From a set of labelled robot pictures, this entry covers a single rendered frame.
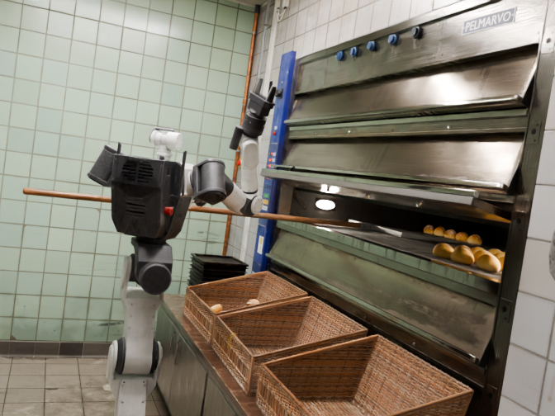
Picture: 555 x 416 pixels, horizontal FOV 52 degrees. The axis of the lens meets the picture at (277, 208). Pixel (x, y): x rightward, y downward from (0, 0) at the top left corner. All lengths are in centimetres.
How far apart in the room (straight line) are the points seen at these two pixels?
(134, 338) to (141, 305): 13
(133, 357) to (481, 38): 170
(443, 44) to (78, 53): 252
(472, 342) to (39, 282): 295
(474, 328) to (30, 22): 321
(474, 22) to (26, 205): 294
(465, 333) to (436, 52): 103
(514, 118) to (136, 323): 153
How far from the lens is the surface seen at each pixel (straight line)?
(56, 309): 415
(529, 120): 183
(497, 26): 206
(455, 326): 197
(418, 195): 192
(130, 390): 240
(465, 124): 204
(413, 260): 216
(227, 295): 328
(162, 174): 206
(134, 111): 404
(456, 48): 220
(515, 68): 194
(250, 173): 234
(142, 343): 233
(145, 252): 217
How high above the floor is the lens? 140
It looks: 3 degrees down
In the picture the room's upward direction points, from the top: 8 degrees clockwise
